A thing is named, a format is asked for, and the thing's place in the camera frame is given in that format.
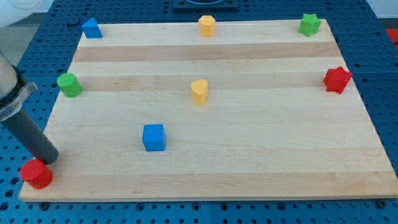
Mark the red star block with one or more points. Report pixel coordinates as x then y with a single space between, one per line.
336 79

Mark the red cylinder block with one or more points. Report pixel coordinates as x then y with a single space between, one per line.
36 174

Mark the yellow heart block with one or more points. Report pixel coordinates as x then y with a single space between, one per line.
199 91

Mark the blue cube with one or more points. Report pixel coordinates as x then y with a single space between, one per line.
153 137

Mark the green cylinder block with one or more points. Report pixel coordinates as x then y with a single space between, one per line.
69 85

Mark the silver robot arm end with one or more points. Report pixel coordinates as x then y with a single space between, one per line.
14 89

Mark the yellow hexagon block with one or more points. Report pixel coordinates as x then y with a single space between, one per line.
207 25

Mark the wooden board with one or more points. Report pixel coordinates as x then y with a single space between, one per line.
269 130

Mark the green star block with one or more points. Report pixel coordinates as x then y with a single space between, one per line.
309 24

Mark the blue triangular block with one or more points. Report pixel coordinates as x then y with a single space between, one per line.
91 29

